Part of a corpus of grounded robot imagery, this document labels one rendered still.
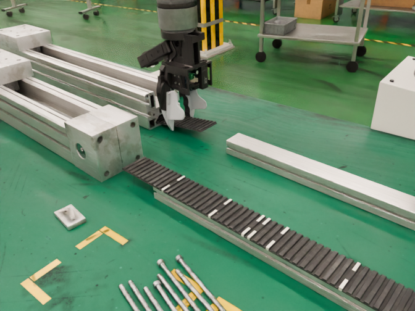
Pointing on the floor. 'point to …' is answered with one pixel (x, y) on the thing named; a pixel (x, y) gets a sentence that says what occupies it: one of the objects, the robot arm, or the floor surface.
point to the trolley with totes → (314, 33)
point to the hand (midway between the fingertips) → (178, 120)
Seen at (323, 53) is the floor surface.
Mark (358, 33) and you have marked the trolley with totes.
